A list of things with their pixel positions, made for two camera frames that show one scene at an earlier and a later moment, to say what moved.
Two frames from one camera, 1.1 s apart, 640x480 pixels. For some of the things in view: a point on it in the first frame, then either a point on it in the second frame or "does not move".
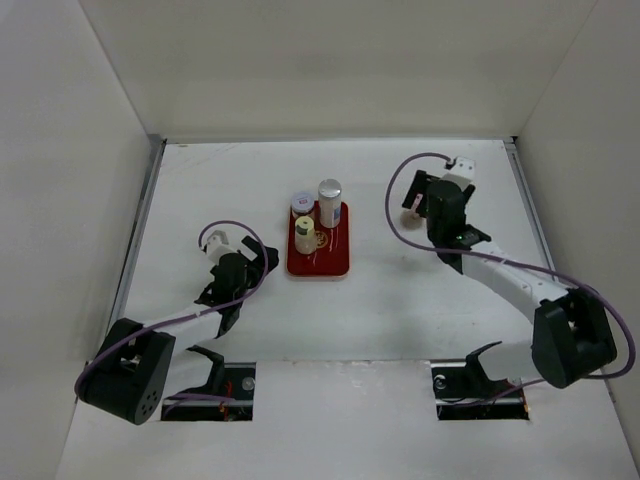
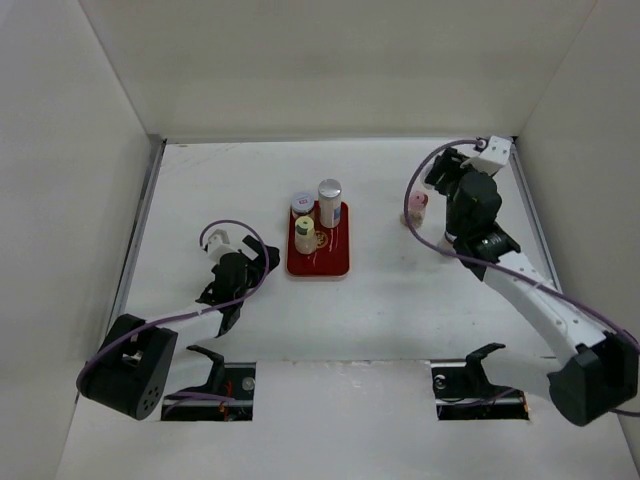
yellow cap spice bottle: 305,238 does not move
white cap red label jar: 302,204 does not move
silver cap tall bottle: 330,200 does not move
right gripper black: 419,185 → 449,162
